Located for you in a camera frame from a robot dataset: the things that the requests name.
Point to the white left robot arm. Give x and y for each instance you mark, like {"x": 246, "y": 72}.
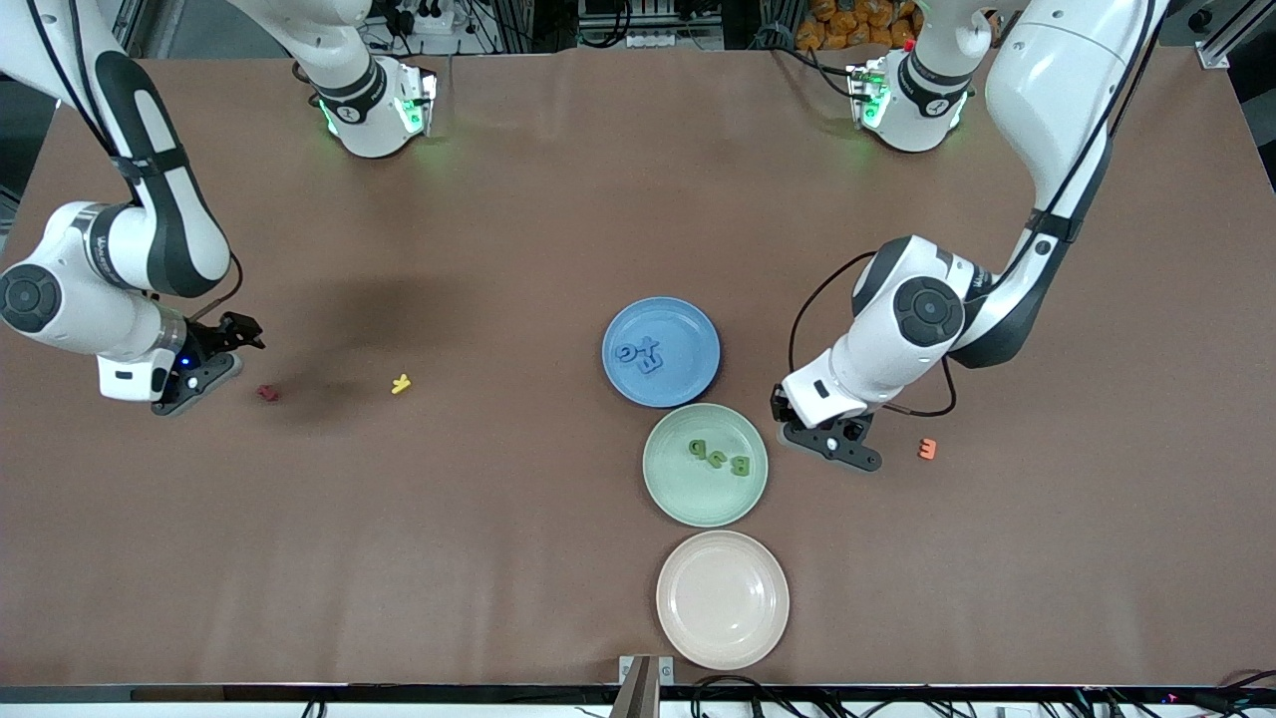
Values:
{"x": 1047, "y": 90}

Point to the blue foam letter X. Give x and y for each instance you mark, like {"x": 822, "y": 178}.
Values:
{"x": 651, "y": 347}

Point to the yellow foam letter Y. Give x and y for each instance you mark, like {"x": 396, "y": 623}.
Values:
{"x": 401, "y": 384}

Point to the bag of oranges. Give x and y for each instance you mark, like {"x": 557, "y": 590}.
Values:
{"x": 857, "y": 20}

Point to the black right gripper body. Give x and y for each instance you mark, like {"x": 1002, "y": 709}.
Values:
{"x": 211, "y": 339}

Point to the aluminium frame post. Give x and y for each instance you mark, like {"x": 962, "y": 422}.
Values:
{"x": 1241, "y": 28}

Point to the black table edge rail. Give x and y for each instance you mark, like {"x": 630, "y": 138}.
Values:
{"x": 299, "y": 692}

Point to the green foam letter P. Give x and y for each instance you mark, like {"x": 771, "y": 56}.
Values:
{"x": 695, "y": 450}

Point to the green foam letter B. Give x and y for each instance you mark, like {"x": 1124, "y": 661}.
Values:
{"x": 735, "y": 466}

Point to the blue foam letter G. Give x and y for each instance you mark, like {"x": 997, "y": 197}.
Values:
{"x": 618, "y": 353}

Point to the dark metal equipment rack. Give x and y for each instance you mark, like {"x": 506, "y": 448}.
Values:
{"x": 648, "y": 38}

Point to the white power strip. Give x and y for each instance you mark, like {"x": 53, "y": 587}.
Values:
{"x": 429, "y": 18}

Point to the beige round plate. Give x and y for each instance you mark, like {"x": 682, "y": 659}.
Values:
{"x": 723, "y": 600}

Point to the green foam letter J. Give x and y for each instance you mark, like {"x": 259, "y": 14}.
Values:
{"x": 716, "y": 461}

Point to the orange foam letter E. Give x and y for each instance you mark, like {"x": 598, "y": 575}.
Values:
{"x": 931, "y": 449}

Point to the blue round plate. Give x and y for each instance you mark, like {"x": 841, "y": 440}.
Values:
{"x": 688, "y": 334}

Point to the blue foam letter E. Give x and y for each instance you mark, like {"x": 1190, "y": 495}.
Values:
{"x": 651, "y": 366}

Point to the green round plate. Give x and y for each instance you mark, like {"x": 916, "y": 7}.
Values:
{"x": 698, "y": 494}

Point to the grey metal camera bracket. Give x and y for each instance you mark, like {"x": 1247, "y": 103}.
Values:
{"x": 638, "y": 688}

